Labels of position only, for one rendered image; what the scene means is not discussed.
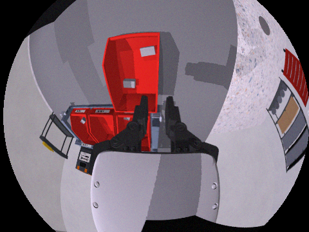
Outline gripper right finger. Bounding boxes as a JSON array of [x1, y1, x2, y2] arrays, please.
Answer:
[[165, 96, 219, 163]]

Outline red bin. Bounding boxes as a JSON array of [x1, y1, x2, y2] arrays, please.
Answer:
[[117, 112, 151, 151], [70, 108, 98, 145], [102, 32, 160, 113], [89, 108, 117, 142]]

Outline dark grey tool case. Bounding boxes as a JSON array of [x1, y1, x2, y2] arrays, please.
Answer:
[[75, 146, 95, 176]]

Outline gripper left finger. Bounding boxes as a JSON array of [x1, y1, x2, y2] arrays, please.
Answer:
[[93, 95, 148, 160]]

